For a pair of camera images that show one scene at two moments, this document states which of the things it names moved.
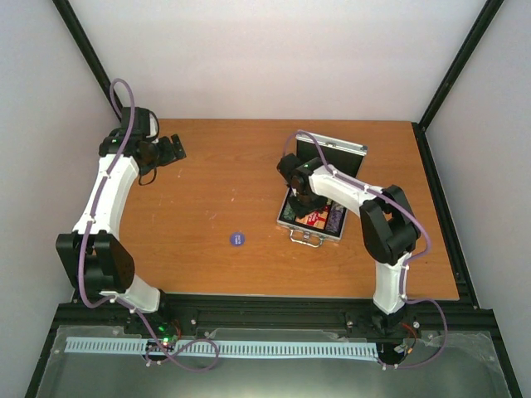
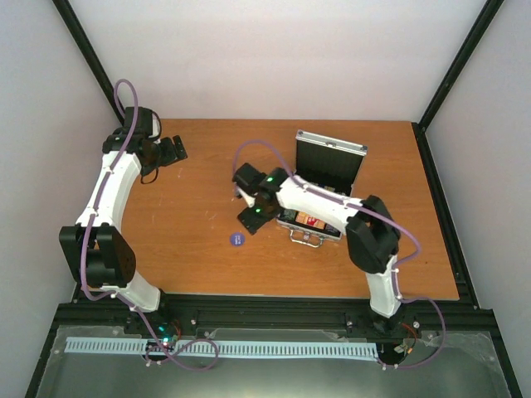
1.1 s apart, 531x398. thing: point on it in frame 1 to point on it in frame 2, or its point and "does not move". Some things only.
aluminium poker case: x=326 y=224 does not move
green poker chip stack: x=289 y=213 does not move
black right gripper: x=299 y=211 to x=253 y=222
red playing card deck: x=315 y=219 does not move
